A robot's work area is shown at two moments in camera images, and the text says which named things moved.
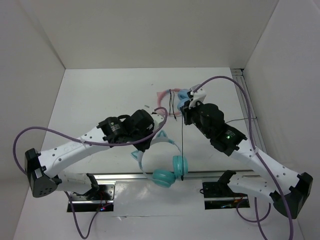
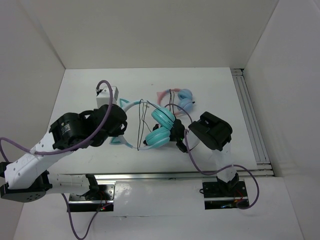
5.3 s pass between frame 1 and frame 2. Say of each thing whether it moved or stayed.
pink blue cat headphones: stayed
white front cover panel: stayed
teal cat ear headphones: moved
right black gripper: moved
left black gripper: moved
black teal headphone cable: moved
